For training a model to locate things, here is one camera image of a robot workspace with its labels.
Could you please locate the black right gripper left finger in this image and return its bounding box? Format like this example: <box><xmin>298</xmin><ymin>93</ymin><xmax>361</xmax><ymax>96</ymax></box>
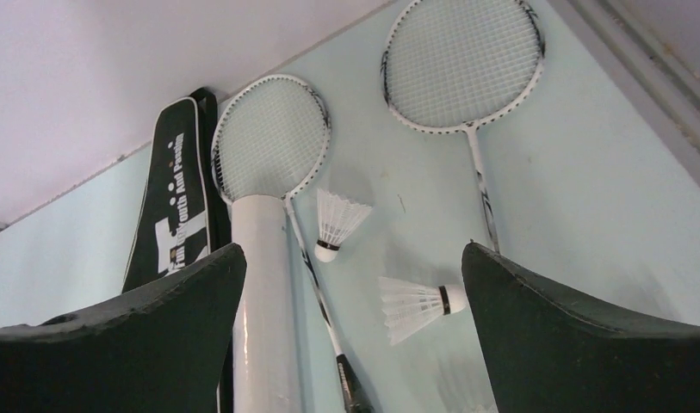
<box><xmin>0</xmin><ymin>243</ymin><xmax>247</xmax><ymax>412</ymax></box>

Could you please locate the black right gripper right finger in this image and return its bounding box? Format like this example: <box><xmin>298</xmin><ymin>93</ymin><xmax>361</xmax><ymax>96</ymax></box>
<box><xmin>462</xmin><ymin>241</ymin><xmax>700</xmax><ymax>412</ymax></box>

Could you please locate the white shuttlecock tube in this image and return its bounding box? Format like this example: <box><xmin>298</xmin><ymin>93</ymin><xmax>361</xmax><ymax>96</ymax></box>
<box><xmin>232</xmin><ymin>195</ymin><xmax>302</xmax><ymax>412</ymax></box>

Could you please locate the white shuttlecock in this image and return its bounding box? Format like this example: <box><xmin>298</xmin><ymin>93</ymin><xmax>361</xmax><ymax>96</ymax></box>
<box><xmin>378</xmin><ymin>276</ymin><xmax>468</xmax><ymax>346</ymax></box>
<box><xmin>314</xmin><ymin>188</ymin><xmax>373</xmax><ymax>262</ymax></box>

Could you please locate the black racket bag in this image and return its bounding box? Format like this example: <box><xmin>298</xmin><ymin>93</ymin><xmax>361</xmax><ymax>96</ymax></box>
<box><xmin>122</xmin><ymin>87</ymin><xmax>231</xmax><ymax>292</ymax></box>

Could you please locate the white racket beside bag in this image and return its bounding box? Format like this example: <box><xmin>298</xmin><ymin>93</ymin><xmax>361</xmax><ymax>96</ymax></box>
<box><xmin>210</xmin><ymin>74</ymin><xmax>376</xmax><ymax>413</ymax></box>

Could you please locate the white racket far right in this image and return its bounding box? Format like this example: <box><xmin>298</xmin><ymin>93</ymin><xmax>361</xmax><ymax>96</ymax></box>
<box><xmin>381</xmin><ymin>0</ymin><xmax>546</xmax><ymax>251</ymax></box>

